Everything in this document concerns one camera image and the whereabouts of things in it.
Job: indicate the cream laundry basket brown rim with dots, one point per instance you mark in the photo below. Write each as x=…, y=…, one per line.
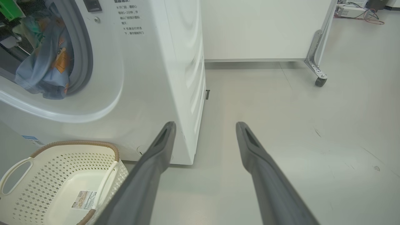
x=47, y=165

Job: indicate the blue patterned garment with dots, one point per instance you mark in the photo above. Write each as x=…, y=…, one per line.
x=47, y=75

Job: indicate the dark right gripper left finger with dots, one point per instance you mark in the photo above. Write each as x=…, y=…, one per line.
x=147, y=181

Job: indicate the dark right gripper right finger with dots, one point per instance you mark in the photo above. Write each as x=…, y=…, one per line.
x=268, y=187

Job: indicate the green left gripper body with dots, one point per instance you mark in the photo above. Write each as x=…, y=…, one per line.
x=9, y=9

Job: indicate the white front-load washing machine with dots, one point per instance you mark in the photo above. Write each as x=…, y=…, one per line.
x=147, y=78

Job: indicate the blue energy label sticker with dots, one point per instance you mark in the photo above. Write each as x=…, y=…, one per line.
x=32, y=140

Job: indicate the paper label in basket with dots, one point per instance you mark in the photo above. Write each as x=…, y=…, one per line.
x=84, y=200

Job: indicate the white partition panel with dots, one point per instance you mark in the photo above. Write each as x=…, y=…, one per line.
x=256, y=28

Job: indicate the white electronics box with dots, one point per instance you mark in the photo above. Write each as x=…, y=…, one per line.
x=348, y=11

